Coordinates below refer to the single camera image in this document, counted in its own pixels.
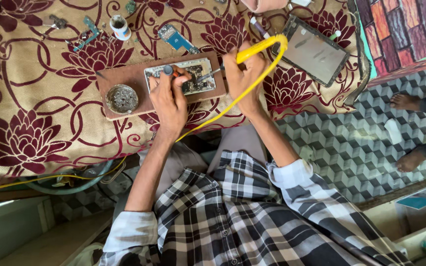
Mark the person's left hand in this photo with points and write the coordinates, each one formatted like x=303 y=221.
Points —
x=168 y=107

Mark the person's right hand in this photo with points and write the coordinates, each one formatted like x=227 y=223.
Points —
x=246 y=81

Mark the yellow soldering iron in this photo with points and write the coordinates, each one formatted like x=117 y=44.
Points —
x=257 y=48

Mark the black orange screwdriver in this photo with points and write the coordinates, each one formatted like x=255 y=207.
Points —
x=168 y=70

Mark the phone with circuit board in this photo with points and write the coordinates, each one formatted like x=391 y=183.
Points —
x=198 y=68

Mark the round metal tin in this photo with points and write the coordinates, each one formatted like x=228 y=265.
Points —
x=121 y=99

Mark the brown wooden work board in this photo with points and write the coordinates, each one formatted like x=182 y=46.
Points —
x=124 y=75

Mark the purple white pen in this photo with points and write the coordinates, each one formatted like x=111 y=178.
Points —
x=259 y=27

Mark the grey trousers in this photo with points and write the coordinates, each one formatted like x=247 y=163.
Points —
x=183 y=162

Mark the blue circuit board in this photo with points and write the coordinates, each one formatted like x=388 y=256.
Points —
x=175 y=38

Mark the pink cloth object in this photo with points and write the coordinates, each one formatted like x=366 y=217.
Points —
x=263 y=4

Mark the small white flux bottle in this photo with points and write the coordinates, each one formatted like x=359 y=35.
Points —
x=120 y=27

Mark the white green stylus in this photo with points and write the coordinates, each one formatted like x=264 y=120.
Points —
x=335 y=35

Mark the small green circuit board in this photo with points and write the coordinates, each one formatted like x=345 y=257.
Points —
x=130 y=6

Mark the teal circuit strip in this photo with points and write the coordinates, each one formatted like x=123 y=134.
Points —
x=89 y=31

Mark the black white plaid shirt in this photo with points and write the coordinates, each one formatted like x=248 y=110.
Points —
x=242 y=221

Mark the beige maroon floral tablecloth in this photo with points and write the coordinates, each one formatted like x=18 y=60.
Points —
x=31 y=111

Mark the small grey metal part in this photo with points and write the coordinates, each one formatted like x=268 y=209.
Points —
x=58 y=22

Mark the white paper scrap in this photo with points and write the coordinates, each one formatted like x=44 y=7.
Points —
x=393 y=131

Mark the pale wooden bench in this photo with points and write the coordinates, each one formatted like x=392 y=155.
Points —
x=31 y=236

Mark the cardboard box with items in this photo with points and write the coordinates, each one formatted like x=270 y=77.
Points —
x=416 y=218

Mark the grey tablet frame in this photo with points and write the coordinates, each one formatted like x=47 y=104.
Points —
x=311 y=51

